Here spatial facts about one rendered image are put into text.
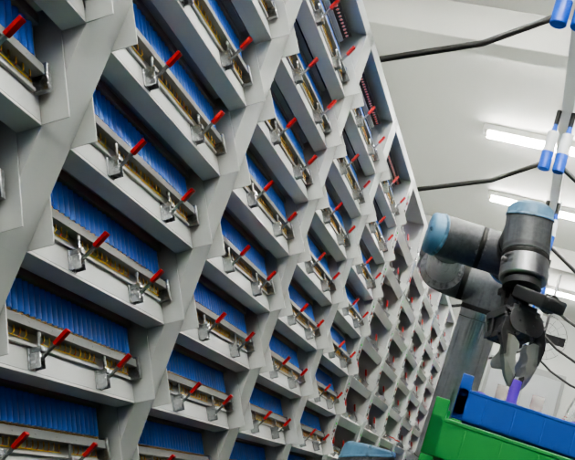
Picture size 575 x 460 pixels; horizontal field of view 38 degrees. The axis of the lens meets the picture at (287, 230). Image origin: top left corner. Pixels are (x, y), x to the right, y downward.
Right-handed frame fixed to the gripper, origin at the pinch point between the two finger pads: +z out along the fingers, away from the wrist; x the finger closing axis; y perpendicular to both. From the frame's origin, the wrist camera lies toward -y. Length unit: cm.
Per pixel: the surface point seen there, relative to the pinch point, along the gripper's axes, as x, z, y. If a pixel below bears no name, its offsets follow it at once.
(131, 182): 73, -24, 33
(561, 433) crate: -6.0, 8.7, -5.6
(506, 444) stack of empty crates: 17.4, 20.3, -24.5
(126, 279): 66, -10, 48
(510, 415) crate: 1.5, 7.3, -1.5
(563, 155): -134, -204, 178
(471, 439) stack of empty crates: 21.3, 20.6, -22.1
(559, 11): -49, -171, 72
